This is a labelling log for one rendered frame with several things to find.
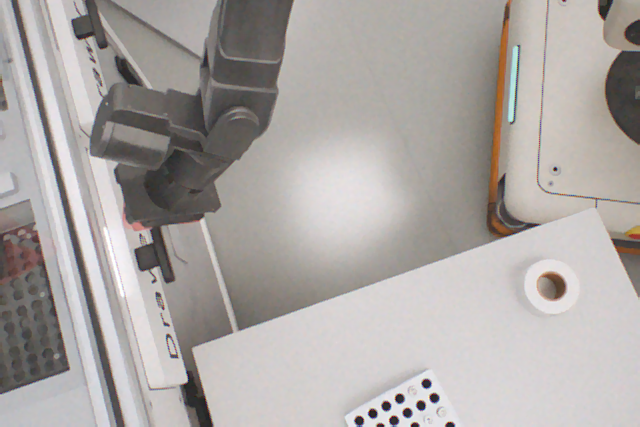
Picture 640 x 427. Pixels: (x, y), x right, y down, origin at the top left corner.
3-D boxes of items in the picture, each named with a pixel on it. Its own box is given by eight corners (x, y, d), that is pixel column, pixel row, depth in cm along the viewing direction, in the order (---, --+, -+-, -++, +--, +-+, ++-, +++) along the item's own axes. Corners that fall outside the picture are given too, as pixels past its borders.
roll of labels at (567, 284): (526, 322, 90) (534, 320, 86) (509, 271, 91) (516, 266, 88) (578, 308, 90) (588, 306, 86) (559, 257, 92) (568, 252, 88)
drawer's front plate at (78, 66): (74, -26, 99) (40, -74, 89) (124, 152, 92) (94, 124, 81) (62, -22, 99) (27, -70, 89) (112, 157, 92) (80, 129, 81)
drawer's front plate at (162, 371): (129, 169, 91) (100, 142, 81) (188, 382, 84) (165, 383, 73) (116, 173, 91) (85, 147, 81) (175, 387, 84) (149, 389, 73)
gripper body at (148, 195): (110, 169, 70) (133, 136, 65) (199, 161, 76) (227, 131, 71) (126, 227, 68) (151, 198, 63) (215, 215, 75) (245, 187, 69)
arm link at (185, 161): (243, 169, 63) (244, 117, 65) (172, 151, 59) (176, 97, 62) (213, 199, 68) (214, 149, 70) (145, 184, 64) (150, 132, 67)
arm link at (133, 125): (267, 122, 57) (254, 59, 63) (134, 82, 52) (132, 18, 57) (211, 210, 64) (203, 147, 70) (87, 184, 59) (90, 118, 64)
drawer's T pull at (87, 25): (95, -1, 89) (92, -6, 88) (110, 48, 87) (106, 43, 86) (69, 8, 89) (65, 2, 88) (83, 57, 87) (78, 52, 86)
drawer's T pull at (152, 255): (160, 222, 81) (156, 219, 80) (177, 281, 79) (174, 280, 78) (131, 232, 81) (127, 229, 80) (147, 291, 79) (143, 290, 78)
